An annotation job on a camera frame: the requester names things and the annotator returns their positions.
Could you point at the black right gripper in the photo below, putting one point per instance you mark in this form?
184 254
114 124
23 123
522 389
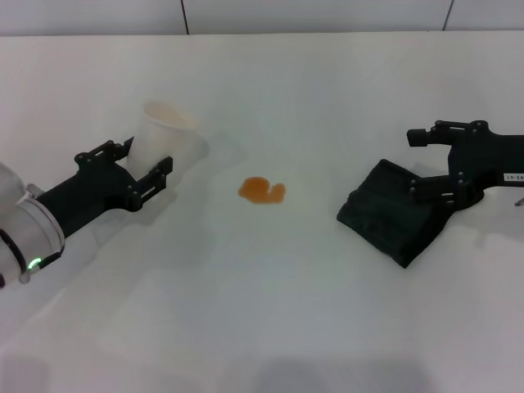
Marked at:
483 163

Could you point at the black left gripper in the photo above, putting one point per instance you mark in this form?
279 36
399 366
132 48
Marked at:
90 192

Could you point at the white paper cup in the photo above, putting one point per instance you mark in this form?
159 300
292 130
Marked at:
163 139

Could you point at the dark blue rag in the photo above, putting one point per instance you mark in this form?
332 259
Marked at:
380 213

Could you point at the brown water stain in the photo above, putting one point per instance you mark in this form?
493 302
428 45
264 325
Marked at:
260 190

